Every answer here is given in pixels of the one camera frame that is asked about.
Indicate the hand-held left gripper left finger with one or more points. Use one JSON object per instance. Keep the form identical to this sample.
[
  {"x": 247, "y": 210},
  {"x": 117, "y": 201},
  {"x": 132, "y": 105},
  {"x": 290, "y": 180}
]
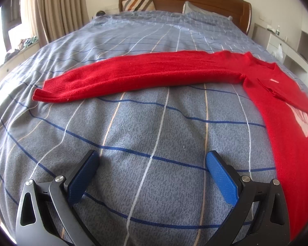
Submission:
[{"x": 82, "y": 176}]

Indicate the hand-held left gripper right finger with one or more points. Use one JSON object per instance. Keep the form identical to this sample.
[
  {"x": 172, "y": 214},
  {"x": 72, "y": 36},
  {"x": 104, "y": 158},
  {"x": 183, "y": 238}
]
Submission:
[{"x": 220, "y": 179}]

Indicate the red knitted sweater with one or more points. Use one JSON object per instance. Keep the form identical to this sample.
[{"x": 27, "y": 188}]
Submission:
[{"x": 143, "y": 71}]

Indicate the pile of clothes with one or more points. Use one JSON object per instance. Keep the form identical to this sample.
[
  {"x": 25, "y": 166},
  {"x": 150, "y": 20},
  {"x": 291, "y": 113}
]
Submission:
[{"x": 25, "y": 43}]

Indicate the blue checked bedspread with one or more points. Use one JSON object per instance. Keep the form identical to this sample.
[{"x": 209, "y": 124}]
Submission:
[{"x": 143, "y": 133}]

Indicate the white window seat cabinet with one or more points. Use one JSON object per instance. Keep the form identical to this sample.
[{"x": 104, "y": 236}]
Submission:
[{"x": 12, "y": 64}]

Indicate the white plastic bag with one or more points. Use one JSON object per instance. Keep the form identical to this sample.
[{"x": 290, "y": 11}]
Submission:
[{"x": 278, "y": 52}]

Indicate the white desk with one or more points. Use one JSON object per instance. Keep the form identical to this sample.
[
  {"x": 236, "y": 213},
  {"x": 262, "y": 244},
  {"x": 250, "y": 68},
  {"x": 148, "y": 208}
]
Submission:
[{"x": 292, "y": 56}]

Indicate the bottles on desk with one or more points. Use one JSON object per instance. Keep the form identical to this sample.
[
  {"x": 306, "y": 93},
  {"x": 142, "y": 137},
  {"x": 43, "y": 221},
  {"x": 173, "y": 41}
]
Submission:
[{"x": 277, "y": 30}]

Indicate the beige curtain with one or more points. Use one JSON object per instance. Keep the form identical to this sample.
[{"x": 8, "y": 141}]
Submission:
[{"x": 59, "y": 10}]

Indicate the blue pillow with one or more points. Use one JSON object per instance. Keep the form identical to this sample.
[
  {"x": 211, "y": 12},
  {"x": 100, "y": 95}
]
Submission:
[{"x": 205, "y": 11}]

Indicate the window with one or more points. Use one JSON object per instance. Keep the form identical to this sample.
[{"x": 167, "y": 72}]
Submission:
[{"x": 12, "y": 18}]

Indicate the wooden headboard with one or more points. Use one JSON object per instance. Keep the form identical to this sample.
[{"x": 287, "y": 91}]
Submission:
[{"x": 195, "y": 1}]

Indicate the striped pillow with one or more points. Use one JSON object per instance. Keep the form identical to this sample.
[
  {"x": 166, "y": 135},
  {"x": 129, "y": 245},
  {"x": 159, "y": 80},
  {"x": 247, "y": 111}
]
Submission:
[{"x": 138, "y": 3}]

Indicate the white wall socket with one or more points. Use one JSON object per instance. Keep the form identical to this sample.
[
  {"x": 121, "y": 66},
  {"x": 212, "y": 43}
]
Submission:
[{"x": 263, "y": 18}]

